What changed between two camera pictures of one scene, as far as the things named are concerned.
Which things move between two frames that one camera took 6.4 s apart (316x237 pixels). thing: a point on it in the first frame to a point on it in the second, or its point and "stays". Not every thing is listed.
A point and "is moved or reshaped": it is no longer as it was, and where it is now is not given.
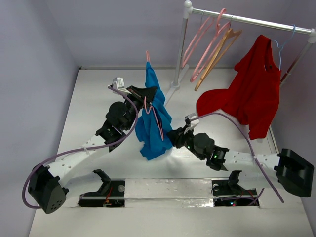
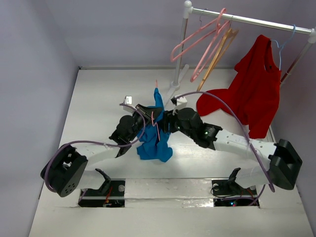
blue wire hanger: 282,46 stays
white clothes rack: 180,70 stays
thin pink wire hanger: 150,107 to 155,124
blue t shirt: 152,129 is moved or reshaped
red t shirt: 253,97 stays
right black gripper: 176,136 to 167,121
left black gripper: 138,95 to 146,112
